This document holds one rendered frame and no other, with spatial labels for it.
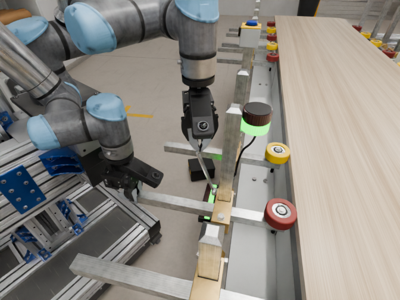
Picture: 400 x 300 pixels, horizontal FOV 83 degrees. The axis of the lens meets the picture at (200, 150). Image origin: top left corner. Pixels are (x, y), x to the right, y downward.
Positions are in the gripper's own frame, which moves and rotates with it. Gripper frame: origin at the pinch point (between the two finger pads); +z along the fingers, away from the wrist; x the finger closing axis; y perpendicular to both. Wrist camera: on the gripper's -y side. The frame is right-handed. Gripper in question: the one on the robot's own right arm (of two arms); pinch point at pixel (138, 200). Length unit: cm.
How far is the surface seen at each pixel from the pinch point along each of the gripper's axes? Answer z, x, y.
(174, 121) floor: 83, -164, 45
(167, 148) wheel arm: -2.5, -23.5, -1.7
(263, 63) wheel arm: -3, -123, -37
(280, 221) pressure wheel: -9.2, 3.5, -41.1
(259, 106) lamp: -35.6, -4.6, -30.8
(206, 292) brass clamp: -15.2, 25.1, -26.3
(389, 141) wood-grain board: -9, -39, -81
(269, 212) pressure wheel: -9.1, 1.5, -38.4
